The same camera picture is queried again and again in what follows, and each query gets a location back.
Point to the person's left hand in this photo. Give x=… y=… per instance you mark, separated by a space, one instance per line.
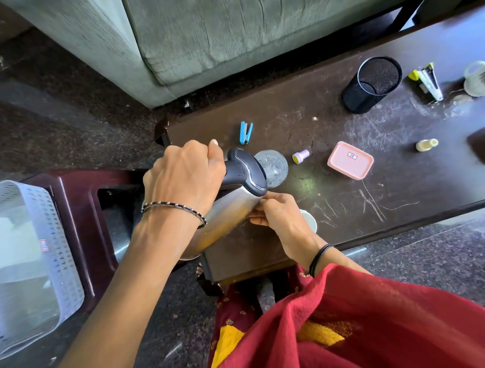
x=182 y=174

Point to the person's right hand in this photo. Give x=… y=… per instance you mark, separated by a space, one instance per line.
x=286 y=221

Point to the person's right fingers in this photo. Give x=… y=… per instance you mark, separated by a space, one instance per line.
x=267 y=208

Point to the person's left thumb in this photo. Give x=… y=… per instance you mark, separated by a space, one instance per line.
x=216 y=157

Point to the person's left forearm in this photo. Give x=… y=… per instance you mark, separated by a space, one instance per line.
x=129 y=288

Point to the small blue stapler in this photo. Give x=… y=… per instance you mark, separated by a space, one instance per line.
x=246 y=132

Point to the clear drinking glass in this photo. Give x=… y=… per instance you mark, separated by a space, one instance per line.
x=272 y=168

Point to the white cup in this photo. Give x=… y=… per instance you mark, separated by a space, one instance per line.
x=310 y=220

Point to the small purple capped bottle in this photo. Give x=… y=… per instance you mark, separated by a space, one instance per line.
x=301 y=156

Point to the black wrist band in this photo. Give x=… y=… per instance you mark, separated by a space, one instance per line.
x=318 y=257

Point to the pink lidded plastic box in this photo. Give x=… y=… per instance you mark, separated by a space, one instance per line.
x=350 y=160

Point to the grey fabric sofa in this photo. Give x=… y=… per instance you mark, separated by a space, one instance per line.
x=182 y=38

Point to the maroon plastic stool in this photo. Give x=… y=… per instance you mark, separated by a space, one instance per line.
x=81 y=212

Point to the red and yellow garment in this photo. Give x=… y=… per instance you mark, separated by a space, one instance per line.
x=360 y=322

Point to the black mesh pen holder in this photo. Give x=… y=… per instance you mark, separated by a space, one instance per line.
x=369 y=87

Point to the small cream bottle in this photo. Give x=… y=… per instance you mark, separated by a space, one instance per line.
x=426 y=145

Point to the white perforated plastic basket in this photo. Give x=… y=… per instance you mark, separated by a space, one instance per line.
x=38 y=265

